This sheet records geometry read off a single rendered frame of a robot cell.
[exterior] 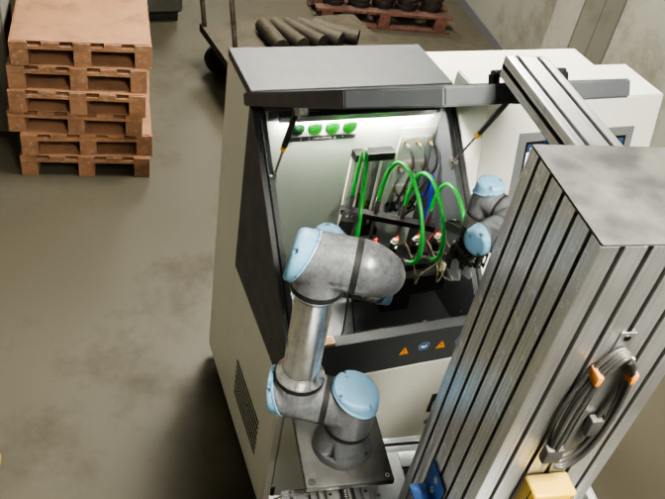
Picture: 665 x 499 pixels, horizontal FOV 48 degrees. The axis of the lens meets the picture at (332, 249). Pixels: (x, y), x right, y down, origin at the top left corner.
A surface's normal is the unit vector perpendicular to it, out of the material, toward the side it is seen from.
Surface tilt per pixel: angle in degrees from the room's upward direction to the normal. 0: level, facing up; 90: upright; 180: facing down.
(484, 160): 76
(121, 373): 0
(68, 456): 0
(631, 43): 90
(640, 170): 0
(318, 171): 90
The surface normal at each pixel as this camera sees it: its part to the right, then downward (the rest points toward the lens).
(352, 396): 0.28, -0.72
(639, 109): 0.36, 0.45
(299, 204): 0.33, 0.65
